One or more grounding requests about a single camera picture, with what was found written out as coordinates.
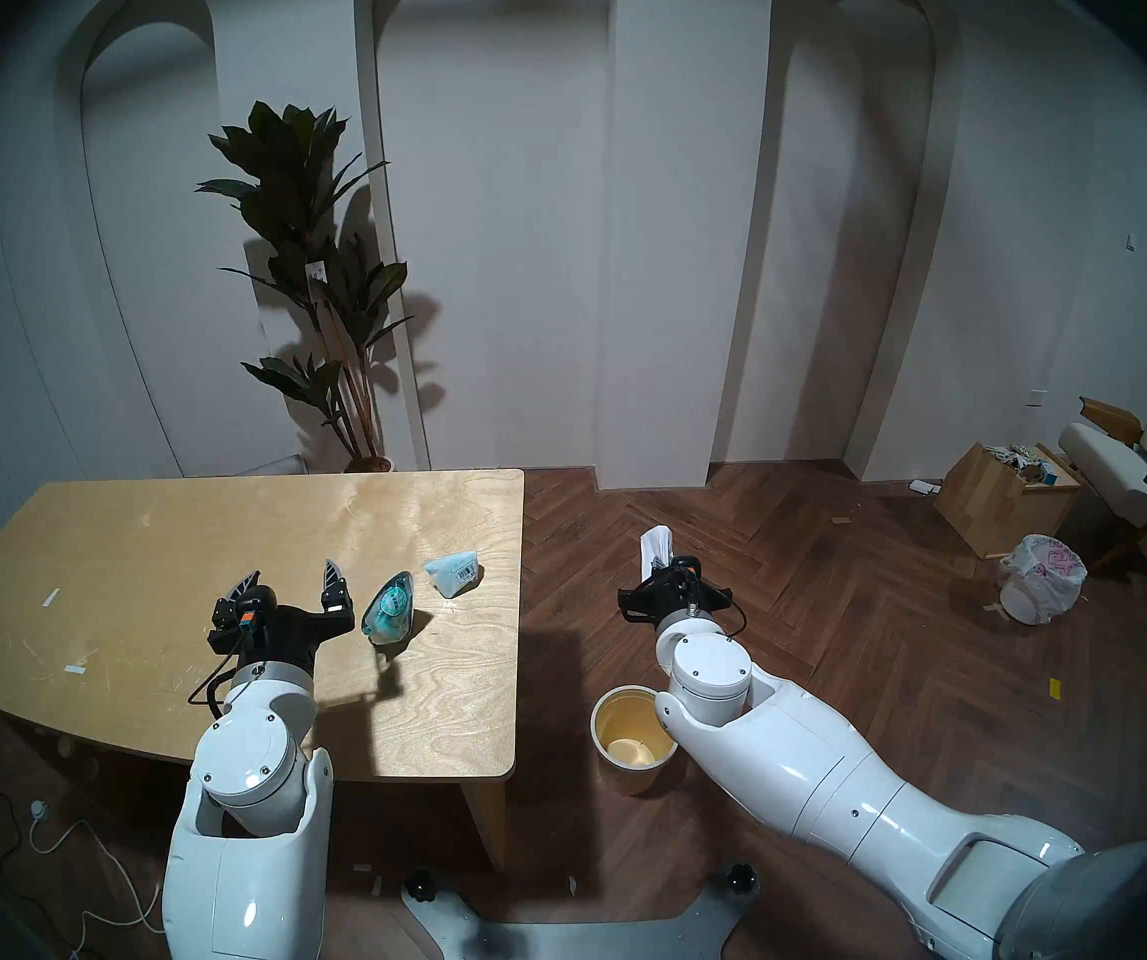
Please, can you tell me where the cream round trash bin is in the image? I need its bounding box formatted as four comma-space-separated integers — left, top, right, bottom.
589, 685, 680, 797

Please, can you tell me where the open cardboard box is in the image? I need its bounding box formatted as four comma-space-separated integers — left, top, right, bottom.
933, 442, 1085, 560

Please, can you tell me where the light wooden table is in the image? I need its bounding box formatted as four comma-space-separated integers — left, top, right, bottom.
0, 469, 527, 874

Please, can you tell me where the white floor cable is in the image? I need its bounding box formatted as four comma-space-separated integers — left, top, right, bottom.
28, 818, 167, 960

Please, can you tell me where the white bin with plastic bag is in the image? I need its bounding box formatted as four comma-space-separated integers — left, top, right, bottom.
996, 534, 1088, 626

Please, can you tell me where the mixed trash pile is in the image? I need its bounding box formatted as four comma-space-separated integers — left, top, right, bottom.
983, 444, 1060, 486

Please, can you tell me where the light blue tissue packet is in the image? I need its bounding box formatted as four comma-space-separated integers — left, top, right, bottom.
422, 551, 483, 599

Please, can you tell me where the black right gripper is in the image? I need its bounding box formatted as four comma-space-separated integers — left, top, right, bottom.
617, 556, 735, 629

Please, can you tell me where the white cushioned wooden armchair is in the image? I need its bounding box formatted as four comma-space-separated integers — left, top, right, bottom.
1058, 391, 1147, 580

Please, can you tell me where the tall green leafy plant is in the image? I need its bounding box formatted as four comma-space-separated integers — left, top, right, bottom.
195, 101, 415, 469

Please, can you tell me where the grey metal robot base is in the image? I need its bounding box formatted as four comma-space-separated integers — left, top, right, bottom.
401, 863, 761, 960

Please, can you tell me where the teal clear plastic package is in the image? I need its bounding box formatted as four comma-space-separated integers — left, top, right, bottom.
361, 571, 418, 649

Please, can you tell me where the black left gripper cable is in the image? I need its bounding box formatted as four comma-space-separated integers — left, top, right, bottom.
186, 658, 245, 719

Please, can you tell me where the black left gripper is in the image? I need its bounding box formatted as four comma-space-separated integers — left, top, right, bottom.
208, 559, 357, 674

